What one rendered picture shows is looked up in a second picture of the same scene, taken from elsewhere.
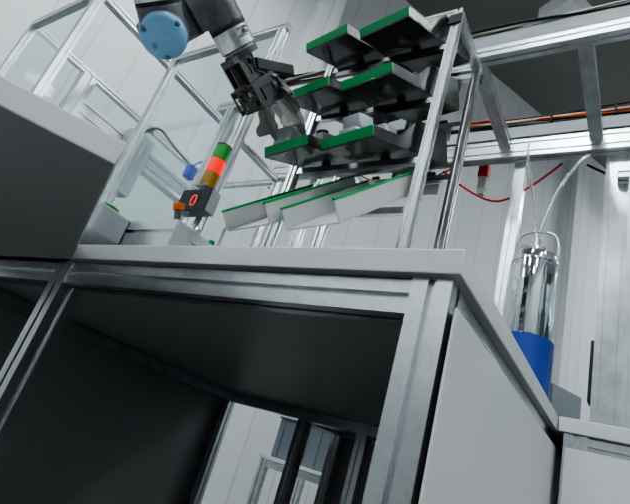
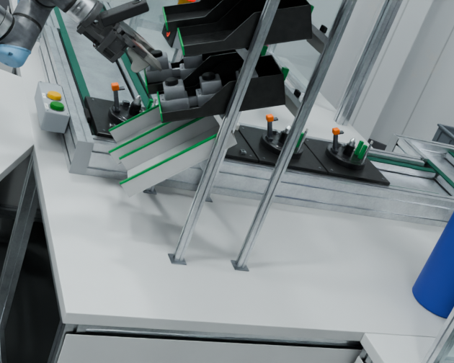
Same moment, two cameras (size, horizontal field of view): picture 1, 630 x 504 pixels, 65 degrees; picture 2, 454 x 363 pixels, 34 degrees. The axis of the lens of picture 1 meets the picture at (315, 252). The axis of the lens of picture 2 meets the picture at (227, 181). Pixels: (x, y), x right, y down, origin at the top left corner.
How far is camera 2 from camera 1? 1.57 m
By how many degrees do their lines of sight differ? 53
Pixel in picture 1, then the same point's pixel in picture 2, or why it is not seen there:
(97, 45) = not seen: outside the picture
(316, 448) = not seen: outside the picture
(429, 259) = (62, 305)
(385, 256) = (59, 289)
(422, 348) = (56, 343)
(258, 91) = (104, 51)
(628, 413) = (435, 351)
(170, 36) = (10, 60)
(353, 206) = (142, 183)
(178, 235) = (79, 150)
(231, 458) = not seen: outside the picture
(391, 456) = not seen: outside the picture
